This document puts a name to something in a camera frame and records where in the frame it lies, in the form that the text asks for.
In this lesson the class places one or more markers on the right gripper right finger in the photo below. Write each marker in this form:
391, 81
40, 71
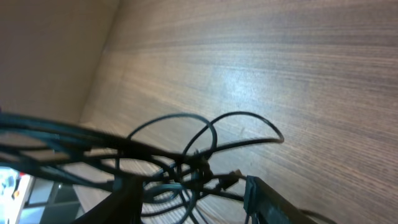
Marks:
264, 205

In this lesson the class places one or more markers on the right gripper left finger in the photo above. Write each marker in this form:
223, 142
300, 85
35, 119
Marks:
123, 206

